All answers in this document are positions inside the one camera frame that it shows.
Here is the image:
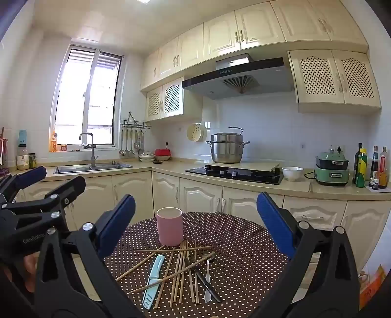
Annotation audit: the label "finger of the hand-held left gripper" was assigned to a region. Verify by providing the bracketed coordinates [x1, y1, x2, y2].
[0, 166, 47, 211]
[0, 176, 86, 233]

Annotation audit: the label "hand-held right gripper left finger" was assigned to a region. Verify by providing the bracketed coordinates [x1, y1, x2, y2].
[33, 194, 136, 318]

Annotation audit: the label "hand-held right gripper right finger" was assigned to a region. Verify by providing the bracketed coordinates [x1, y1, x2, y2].
[257, 192, 360, 318]

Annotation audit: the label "pink cup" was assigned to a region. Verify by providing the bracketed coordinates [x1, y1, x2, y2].
[156, 207, 184, 247]

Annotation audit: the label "light blue sheathed knife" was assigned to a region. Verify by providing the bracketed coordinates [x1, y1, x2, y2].
[142, 255, 165, 310]

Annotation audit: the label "bunch of wooden chopsticks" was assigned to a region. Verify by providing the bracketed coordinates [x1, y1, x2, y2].
[115, 239, 216, 309]

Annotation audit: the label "dark-handled cutlery piece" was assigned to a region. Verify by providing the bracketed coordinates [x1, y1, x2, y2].
[187, 258, 222, 303]

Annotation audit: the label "metal spoon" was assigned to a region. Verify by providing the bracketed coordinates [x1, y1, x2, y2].
[203, 258, 213, 303]

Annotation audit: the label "person's left hand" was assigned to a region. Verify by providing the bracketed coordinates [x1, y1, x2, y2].
[5, 254, 39, 294]

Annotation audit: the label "white lid glass jar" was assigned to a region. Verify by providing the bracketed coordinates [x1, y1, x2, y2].
[17, 144, 30, 171]

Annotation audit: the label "stainless steel sink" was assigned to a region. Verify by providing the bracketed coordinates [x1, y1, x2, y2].
[53, 162, 133, 175]

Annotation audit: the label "countertop utensil holder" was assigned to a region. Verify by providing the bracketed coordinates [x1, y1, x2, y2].
[0, 127, 8, 170]

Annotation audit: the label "metal faucet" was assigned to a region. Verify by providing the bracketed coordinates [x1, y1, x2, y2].
[79, 132, 99, 167]

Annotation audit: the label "white bowl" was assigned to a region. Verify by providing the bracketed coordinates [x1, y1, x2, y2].
[282, 166, 304, 182]

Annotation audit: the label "brown polka dot tablecloth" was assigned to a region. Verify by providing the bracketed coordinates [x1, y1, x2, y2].
[104, 212, 291, 318]

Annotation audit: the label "black gas stove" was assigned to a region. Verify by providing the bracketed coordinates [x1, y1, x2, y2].
[185, 163, 284, 185]

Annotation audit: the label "green electric cooker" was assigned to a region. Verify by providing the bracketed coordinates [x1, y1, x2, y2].
[314, 151, 350, 186]

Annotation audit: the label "cream lower cabinets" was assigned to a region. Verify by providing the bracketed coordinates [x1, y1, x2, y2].
[12, 170, 391, 271]

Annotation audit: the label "cream cabinets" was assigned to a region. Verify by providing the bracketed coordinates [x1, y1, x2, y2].
[12, 170, 391, 271]
[140, 0, 370, 92]

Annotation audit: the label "stainless steel steamer pot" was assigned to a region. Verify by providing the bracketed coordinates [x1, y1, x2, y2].
[206, 127, 250, 164]

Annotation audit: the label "window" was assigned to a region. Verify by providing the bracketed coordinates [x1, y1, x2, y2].
[50, 44, 124, 152]

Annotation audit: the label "green bottle yellow cap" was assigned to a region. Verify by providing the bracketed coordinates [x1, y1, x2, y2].
[356, 149, 368, 188]

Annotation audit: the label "dark green glass bottle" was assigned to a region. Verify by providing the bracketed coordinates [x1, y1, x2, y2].
[353, 143, 364, 184]

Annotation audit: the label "dark sauce bottle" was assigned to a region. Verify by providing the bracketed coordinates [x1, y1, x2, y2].
[369, 146, 379, 188]

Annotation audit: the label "orange package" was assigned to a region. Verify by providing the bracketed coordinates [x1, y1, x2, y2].
[359, 264, 387, 309]

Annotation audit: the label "red sauce bottle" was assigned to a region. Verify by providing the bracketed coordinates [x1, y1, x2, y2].
[379, 147, 389, 189]

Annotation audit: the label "cream round perforated plate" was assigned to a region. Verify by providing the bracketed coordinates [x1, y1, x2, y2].
[186, 123, 205, 142]

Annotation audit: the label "small lattice door cabinet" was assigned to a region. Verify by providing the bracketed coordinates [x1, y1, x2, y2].
[145, 77, 203, 122]

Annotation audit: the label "range hood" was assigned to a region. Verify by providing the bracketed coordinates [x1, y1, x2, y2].
[182, 53, 295, 100]

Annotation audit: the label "wide lattice door cabinet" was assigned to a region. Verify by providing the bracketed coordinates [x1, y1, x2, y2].
[287, 49, 382, 115]

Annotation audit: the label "cream upper cabinets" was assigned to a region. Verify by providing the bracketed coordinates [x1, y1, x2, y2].
[140, 0, 370, 92]

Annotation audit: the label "metal wall utensil rack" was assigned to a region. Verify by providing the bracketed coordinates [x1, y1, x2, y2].
[120, 112, 152, 130]

